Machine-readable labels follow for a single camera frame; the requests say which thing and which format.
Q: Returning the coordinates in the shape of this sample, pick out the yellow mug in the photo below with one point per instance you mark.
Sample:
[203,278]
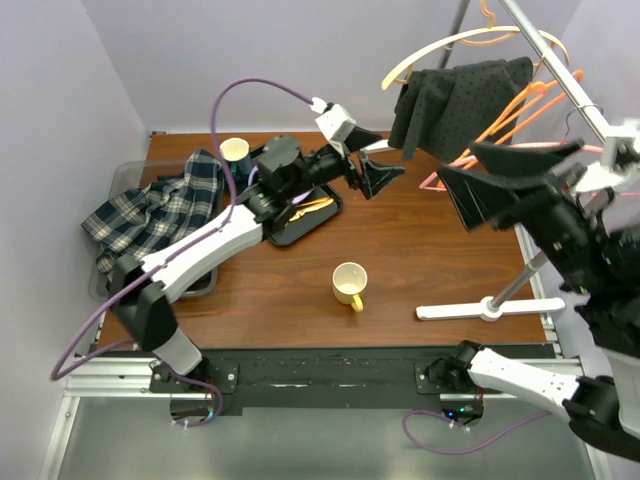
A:
[349,281]

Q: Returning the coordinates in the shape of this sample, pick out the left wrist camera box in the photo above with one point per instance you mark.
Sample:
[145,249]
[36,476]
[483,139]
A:
[335,123]

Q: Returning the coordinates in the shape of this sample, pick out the navy white plaid skirt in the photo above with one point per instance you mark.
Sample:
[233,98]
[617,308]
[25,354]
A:
[142,221]

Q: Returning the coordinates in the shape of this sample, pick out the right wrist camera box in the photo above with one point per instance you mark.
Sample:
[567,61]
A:
[618,166]

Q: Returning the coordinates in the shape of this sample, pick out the dark teal cup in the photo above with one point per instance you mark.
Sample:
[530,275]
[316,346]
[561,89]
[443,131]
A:
[236,151]

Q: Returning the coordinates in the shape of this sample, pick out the tan thin hanger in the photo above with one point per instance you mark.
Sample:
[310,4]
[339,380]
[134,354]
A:
[493,34]

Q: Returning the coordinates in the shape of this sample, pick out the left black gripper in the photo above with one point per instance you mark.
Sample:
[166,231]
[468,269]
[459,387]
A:
[374,178]

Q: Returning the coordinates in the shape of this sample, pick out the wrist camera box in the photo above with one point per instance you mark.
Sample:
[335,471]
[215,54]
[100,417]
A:
[618,166]
[335,123]

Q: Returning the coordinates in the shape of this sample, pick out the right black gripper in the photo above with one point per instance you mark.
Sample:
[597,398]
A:
[473,194]

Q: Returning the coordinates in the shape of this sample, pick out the black tray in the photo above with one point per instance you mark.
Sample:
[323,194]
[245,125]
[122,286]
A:
[296,230]

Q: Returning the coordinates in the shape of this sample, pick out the gold knife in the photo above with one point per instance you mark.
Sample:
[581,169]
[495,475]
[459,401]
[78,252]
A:
[312,206]

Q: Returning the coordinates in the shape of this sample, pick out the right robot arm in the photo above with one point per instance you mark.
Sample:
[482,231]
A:
[603,269]

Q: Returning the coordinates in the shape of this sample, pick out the purple plate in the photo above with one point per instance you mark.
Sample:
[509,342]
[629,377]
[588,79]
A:
[253,176]

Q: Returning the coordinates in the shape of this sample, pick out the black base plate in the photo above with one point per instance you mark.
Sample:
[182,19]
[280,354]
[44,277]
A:
[323,378]

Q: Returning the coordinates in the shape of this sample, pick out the pink hanger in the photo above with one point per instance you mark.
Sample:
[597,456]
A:
[521,160]

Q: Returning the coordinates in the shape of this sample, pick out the white wooden hanger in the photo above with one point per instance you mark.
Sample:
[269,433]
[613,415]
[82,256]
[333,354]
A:
[407,63]

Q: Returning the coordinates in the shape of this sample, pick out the dark dotted garment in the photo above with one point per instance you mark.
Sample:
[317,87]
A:
[441,111]

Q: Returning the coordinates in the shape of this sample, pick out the clear plastic bin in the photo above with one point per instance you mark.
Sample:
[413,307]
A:
[140,174]

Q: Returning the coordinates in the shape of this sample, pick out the orange hanger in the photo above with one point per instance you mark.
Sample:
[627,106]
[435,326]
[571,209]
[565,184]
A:
[523,101]

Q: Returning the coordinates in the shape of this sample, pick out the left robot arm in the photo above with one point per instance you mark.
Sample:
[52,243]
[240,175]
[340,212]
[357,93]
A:
[143,291]

